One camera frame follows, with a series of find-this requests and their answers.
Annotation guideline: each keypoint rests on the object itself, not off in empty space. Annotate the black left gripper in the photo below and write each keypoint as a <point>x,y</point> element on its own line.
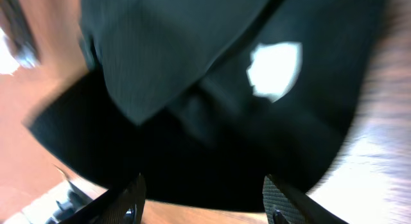
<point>18,36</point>

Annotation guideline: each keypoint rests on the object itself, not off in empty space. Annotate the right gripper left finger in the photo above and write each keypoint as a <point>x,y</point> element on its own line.
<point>119,205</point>

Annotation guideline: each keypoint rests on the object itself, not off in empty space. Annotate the black t-shirt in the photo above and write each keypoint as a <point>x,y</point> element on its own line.
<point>204,98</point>

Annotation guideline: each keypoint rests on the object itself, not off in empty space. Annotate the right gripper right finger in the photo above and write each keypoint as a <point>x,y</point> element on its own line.
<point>285,204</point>

